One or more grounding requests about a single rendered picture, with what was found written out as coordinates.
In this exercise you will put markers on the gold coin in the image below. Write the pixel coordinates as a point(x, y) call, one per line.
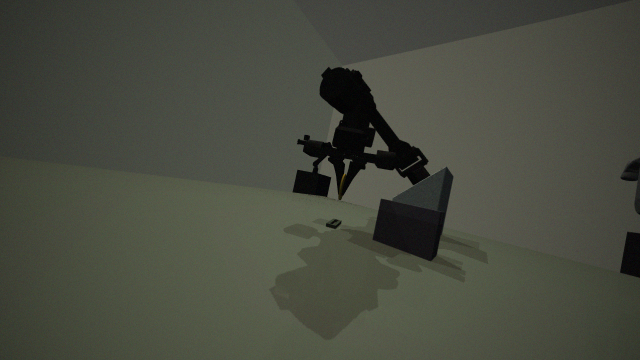
point(341, 187)

